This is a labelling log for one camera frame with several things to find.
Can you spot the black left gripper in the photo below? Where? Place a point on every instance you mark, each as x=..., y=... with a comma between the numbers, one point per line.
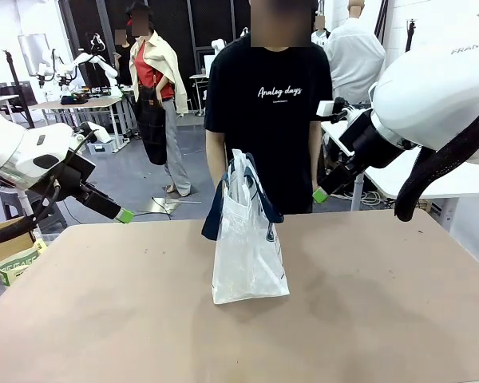
x=74, y=175

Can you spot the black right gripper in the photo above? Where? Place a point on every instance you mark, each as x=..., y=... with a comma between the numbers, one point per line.
x=363, y=139

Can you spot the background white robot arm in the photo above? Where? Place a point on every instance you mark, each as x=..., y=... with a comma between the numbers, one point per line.
x=217, y=44
x=48, y=60
x=104, y=65

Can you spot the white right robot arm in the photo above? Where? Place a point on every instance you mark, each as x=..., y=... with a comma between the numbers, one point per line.
x=431, y=88

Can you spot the person's right forearm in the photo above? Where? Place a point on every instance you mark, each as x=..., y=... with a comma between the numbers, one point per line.
x=215, y=159

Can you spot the person's left forearm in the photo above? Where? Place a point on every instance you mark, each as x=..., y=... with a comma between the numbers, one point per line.
x=315, y=151

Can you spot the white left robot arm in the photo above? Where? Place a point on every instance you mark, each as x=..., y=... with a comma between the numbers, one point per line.
x=20, y=147

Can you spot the green white paper bag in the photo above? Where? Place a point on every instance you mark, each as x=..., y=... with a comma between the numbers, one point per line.
x=18, y=265

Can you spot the white side table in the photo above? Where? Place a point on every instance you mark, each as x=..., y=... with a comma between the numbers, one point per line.
x=391, y=179

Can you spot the metal plate on floor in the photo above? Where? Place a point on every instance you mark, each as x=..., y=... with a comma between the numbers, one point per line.
x=165, y=205

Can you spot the person in black t-shirt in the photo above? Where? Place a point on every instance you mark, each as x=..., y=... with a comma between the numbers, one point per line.
x=263, y=139

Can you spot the dark grey step stool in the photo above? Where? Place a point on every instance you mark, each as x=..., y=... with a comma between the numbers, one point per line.
x=10, y=203

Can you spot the grey background work table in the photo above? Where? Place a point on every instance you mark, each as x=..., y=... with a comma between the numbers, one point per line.
x=80, y=103

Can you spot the brown cardboard box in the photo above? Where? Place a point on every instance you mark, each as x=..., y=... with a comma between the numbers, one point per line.
x=8, y=255

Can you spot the figure in white shirt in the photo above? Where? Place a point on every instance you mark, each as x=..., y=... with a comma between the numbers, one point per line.
x=355, y=60

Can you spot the mannequin in cream jacket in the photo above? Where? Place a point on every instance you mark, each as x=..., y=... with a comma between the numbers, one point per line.
x=155, y=80

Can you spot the background person white collar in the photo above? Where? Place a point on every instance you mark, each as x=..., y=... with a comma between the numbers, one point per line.
x=318, y=38

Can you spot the background person in black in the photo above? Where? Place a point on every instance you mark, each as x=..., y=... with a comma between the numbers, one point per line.
x=123, y=60

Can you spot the black tripod stand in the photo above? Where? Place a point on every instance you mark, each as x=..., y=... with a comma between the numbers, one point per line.
x=14, y=80

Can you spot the small background desk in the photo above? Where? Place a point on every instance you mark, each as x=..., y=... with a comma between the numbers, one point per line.
x=199, y=77

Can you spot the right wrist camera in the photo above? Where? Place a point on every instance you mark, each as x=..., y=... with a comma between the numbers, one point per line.
x=325, y=108

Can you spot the silver framed wall panel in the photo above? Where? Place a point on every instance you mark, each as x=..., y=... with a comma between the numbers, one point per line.
x=32, y=48

